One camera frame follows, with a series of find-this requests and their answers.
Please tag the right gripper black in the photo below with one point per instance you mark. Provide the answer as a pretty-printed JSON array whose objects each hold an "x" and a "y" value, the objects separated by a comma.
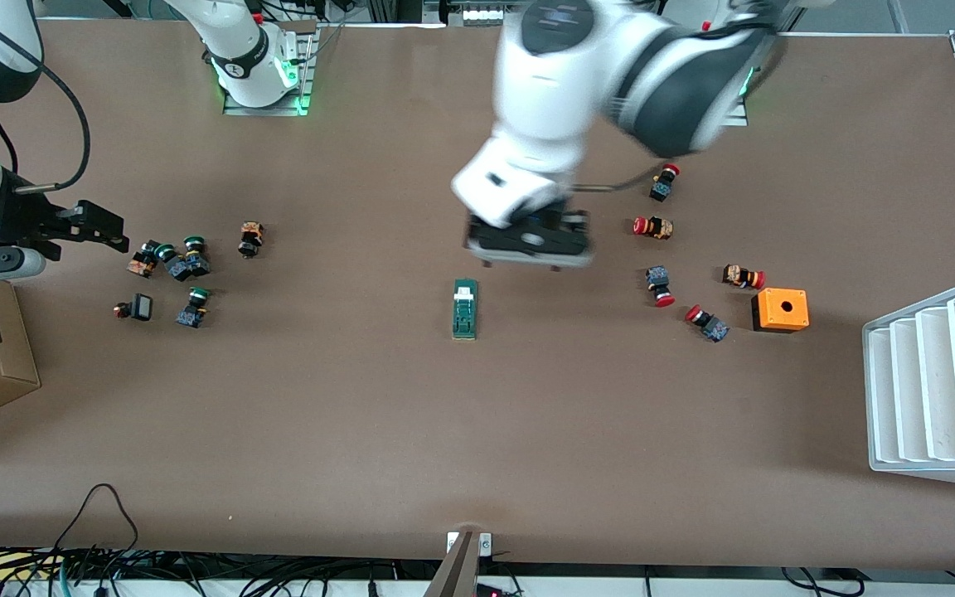
[{"x": 15, "y": 222}]

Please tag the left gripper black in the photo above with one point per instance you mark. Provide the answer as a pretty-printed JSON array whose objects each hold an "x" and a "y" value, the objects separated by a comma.
[{"x": 551, "y": 219}]

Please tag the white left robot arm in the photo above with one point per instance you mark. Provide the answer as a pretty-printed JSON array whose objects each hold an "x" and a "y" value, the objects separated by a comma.
[{"x": 560, "y": 83}]

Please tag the green push button blue body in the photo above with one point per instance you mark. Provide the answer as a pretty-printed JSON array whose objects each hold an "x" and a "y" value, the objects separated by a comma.
[
  {"x": 194, "y": 308},
  {"x": 169, "y": 255},
  {"x": 196, "y": 255}
]

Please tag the black square button red lamp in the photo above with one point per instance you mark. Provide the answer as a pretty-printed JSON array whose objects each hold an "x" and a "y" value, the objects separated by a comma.
[{"x": 141, "y": 308}]

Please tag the red stop button orange body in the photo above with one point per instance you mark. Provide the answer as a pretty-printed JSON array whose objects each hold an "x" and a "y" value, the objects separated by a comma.
[
  {"x": 743, "y": 277},
  {"x": 654, "y": 227}
]

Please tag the red stop button blue body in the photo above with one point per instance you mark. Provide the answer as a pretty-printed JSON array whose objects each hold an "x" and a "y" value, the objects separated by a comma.
[
  {"x": 664, "y": 186},
  {"x": 659, "y": 283},
  {"x": 708, "y": 323}
]

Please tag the white lit device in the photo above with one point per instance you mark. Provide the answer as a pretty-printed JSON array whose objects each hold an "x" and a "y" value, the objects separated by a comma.
[{"x": 477, "y": 12}]

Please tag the small red-lit black device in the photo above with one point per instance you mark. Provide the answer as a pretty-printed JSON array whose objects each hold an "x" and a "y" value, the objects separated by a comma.
[{"x": 494, "y": 591}]

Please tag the yellow tag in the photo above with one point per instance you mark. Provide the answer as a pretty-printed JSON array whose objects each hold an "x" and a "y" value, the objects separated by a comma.
[{"x": 17, "y": 565}]

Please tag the white slotted rack tray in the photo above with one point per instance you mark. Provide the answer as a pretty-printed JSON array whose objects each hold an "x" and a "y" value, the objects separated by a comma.
[{"x": 938, "y": 390}]

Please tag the orange button enclosure box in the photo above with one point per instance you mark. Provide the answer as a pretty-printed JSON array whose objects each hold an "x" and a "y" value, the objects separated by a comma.
[{"x": 776, "y": 313}]

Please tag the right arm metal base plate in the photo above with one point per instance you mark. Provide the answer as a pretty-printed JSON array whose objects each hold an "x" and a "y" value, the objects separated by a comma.
[{"x": 305, "y": 66}]

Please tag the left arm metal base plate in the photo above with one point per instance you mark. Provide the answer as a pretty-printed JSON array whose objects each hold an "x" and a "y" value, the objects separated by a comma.
[{"x": 739, "y": 112}]

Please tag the camera mount bracket bar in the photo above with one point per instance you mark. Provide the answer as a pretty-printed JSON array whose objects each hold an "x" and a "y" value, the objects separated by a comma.
[{"x": 457, "y": 572}]

